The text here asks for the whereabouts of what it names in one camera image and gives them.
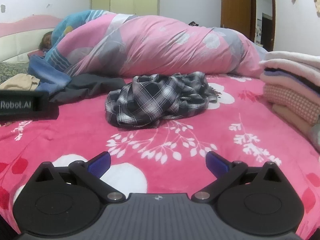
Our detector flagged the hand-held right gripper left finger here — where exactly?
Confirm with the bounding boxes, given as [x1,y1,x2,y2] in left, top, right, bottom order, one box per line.
[34,151,126,203]

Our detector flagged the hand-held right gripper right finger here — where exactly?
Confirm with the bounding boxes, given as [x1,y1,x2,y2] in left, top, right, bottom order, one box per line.
[191,151,284,203]

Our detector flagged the black white plaid pants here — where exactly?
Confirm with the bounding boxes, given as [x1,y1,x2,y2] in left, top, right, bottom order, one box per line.
[105,72,220,130]

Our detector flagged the stack of folded clothes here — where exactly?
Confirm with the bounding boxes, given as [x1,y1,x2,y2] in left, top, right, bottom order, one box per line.
[259,51,320,153]

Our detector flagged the blue cloth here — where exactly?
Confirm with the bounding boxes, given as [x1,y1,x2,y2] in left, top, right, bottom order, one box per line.
[28,55,72,93]

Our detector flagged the pink floral blanket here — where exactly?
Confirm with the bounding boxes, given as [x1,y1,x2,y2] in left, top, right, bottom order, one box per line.
[0,74,320,233]

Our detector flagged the beige garment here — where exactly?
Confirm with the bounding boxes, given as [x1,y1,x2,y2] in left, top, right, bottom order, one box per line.
[0,74,40,92]

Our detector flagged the dark grey garment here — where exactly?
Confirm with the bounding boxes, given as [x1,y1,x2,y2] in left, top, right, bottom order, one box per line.
[49,74,125,103]

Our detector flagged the green patterned pillow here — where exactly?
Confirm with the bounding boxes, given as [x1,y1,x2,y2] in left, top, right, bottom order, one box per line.
[0,61,30,84]

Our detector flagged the pink pillow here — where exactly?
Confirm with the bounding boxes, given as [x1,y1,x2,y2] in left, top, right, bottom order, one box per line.
[27,50,47,60]

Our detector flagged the pink white headboard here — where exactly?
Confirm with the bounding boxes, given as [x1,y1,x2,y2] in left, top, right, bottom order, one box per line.
[0,15,63,63]

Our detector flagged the teal striped quilt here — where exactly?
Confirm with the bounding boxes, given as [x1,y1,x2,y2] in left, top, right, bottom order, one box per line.
[45,9,110,68]

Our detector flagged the pink floral duvet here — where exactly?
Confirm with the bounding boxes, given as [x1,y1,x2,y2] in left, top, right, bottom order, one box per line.
[51,14,269,78]

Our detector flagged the brown wooden door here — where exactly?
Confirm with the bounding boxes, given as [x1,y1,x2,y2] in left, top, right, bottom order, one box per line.
[221,0,251,40]

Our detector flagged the brown door frame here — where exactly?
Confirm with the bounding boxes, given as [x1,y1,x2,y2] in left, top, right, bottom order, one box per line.
[250,0,276,52]

